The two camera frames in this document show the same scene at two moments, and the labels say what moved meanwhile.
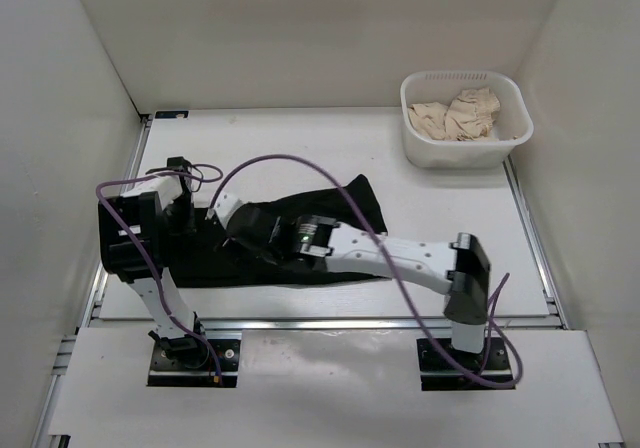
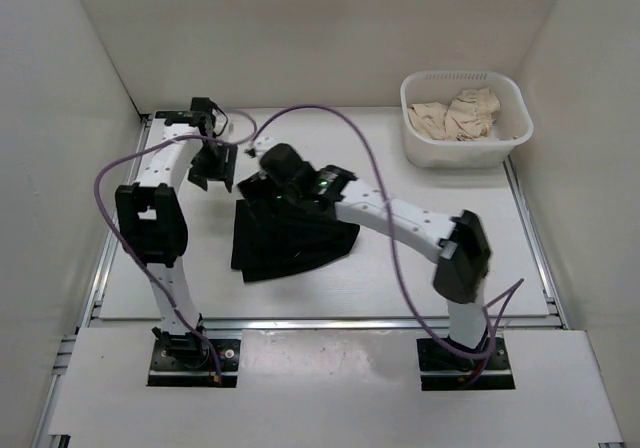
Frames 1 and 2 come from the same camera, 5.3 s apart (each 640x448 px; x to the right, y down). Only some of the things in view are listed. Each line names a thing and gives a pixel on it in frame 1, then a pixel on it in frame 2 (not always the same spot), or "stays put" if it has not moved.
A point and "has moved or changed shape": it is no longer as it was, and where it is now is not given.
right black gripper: x=229 y=236 → x=258 y=186
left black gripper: x=187 y=228 → x=222 y=171
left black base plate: x=196 y=372 stays put
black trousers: x=198 y=259 has moved or changed shape
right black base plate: x=437 y=374 stays put
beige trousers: x=469 y=116 stays put
